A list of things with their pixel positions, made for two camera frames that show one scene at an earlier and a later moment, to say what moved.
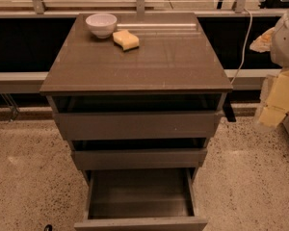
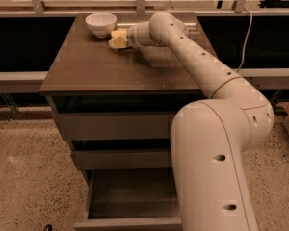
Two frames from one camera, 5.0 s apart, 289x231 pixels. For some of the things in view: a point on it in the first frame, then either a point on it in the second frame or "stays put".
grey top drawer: x=138 y=125 stays put
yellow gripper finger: x=263 y=43 -> x=116 y=34
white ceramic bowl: x=102 y=25 stays put
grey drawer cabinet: x=139 y=108 stays put
